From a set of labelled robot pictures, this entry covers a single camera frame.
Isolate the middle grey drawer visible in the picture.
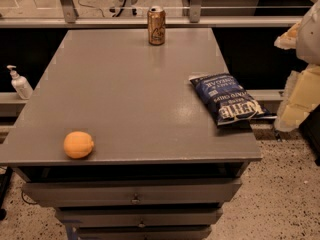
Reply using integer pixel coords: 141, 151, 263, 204
56, 207, 223, 228

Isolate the grey drawer cabinet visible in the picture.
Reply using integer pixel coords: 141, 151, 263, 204
0, 27, 263, 240

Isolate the black floor cable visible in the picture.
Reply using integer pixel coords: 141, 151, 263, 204
70, 0, 106, 18

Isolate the blue chip bag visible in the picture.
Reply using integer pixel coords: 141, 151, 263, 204
189, 73, 276, 126

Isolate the grey drawer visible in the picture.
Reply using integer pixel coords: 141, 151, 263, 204
56, 207, 223, 228
23, 178, 242, 207
78, 226, 211, 240

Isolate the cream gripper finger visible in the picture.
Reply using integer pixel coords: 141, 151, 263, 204
274, 64, 320, 132
274, 22, 300, 50

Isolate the orange fruit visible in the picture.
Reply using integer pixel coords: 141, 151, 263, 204
63, 131, 94, 159

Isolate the top grey drawer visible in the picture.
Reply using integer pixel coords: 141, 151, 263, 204
23, 178, 242, 207

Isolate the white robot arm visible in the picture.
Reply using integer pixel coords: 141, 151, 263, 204
274, 0, 320, 132

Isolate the gold soda can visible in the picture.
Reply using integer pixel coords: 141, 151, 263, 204
147, 6, 166, 45

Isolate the white pump bottle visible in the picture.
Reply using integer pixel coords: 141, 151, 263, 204
7, 65, 33, 100

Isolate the bottom grey drawer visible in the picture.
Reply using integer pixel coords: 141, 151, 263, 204
78, 226, 211, 240

